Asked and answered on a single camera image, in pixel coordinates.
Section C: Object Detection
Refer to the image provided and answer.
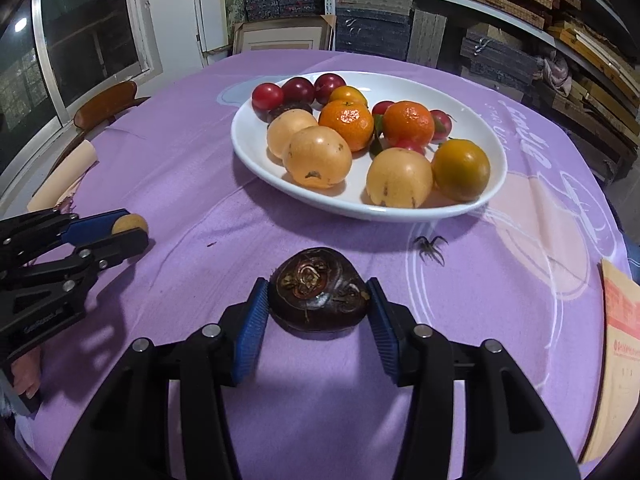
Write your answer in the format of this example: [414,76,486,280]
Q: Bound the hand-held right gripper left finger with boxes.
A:
[52,277,271,480]

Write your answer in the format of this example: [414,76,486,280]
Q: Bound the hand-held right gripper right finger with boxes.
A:
[365,277,581,480]

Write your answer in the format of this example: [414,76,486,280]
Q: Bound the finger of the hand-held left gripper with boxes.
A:
[20,228,149,296]
[0,208,132,266]

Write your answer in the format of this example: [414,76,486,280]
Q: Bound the small tan longan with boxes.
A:
[112,213,149,236]

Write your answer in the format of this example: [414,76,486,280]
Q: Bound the dark mangosteen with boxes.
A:
[267,247,372,334]
[267,101,314,124]

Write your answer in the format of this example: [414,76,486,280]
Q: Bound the small yellow-orange citrus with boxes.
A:
[328,85,369,109]
[430,138,491,204]

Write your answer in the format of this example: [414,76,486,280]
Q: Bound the round yellow pear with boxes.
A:
[282,125,354,190]

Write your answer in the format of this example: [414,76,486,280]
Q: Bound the mandarin orange with leaves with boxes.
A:
[369,101,435,157]

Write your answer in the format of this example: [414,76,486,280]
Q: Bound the large mandarin orange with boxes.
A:
[318,99,375,153]

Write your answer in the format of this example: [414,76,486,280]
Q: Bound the white oval plate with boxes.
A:
[230,70,509,222]

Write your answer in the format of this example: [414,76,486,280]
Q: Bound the red plum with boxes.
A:
[313,73,347,104]
[281,76,316,106]

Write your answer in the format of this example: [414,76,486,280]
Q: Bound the person's left hand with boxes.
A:
[11,347,44,401]

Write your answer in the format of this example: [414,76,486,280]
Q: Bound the rolled beige paper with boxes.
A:
[27,139,99,212]

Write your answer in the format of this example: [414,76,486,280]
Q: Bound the purple printed tablecloth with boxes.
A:
[15,50,629,480]

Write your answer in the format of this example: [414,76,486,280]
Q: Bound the dried tomato calyx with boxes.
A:
[412,234,449,267]

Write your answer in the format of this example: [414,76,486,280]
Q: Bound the brown wooden armchair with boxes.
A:
[50,79,152,172]

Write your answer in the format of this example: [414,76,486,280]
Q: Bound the white framed window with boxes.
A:
[0,0,164,197]

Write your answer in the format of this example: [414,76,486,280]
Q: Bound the white panel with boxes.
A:
[192,0,232,57]

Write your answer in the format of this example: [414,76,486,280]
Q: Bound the stack of dark blue boxes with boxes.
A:
[459,27,544,94]
[334,0,416,54]

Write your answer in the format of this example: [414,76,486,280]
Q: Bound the grey upright boxes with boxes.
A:
[407,8,448,69]

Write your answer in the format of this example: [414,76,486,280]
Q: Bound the pink cloth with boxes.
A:
[542,49,571,97]

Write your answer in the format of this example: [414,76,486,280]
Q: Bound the stack of yellow wooden boxes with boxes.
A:
[519,12,640,182]

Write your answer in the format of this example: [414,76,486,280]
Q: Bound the beige picture frame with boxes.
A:
[232,13,337,56]

